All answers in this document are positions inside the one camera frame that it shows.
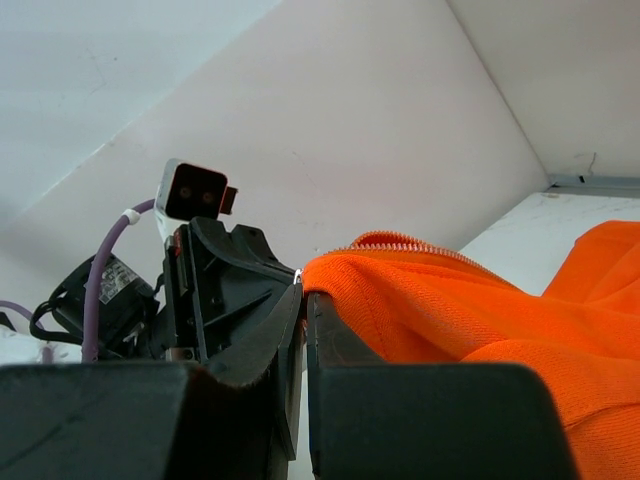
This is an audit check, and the silver zipper pull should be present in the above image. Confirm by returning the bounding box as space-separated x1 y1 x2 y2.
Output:
293 269 303 285

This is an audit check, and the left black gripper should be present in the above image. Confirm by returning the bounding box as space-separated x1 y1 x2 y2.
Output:
29 217 294 363

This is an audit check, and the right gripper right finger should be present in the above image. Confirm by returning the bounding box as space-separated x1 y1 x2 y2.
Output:
307 293 383 473

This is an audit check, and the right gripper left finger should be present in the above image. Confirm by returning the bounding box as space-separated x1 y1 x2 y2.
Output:
208 283 304 460

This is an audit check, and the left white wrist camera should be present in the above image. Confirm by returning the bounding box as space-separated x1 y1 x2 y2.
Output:
153 158 238 241

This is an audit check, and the orange zip jacket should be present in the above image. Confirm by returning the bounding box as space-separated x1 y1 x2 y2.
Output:
302 221 639 479

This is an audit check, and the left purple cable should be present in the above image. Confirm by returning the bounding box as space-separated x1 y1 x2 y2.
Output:
0 198 157 364

